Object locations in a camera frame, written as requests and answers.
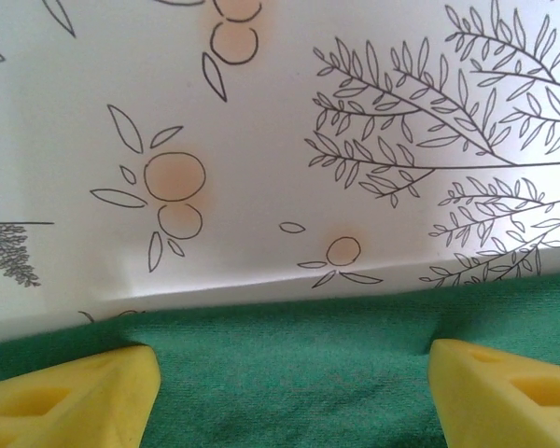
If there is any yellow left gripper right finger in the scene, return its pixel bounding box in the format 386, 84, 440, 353
427, 339, 560, 448

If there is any dark green t-shirt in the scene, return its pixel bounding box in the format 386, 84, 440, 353
0, 269, 560, 448

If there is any floral printed table cover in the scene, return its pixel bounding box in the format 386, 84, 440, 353
0, 0, 560, 349

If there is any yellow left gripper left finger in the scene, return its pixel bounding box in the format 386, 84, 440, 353
0, 343, 162, 448

